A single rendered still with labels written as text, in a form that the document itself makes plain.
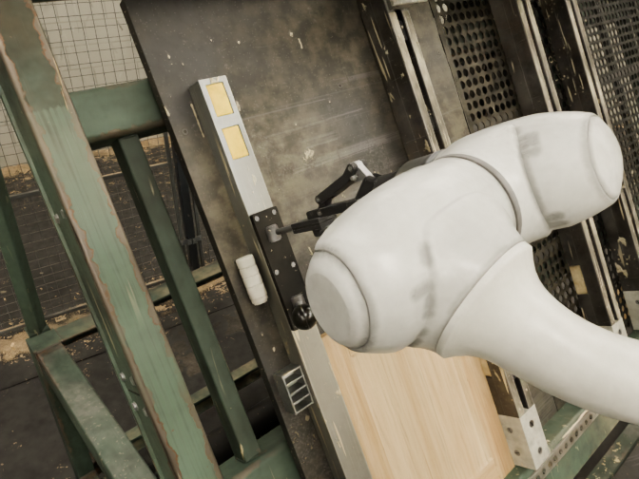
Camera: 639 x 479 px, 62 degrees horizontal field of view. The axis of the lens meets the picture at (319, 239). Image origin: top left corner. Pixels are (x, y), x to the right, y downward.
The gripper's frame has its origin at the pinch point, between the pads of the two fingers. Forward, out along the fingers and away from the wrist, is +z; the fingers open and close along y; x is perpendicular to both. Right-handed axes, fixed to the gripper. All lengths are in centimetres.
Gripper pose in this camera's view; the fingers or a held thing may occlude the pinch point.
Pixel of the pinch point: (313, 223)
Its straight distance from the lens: 75.7
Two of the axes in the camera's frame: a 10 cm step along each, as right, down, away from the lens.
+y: 3.3, 9.4, 1.2
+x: 7.5, -3.4, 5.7
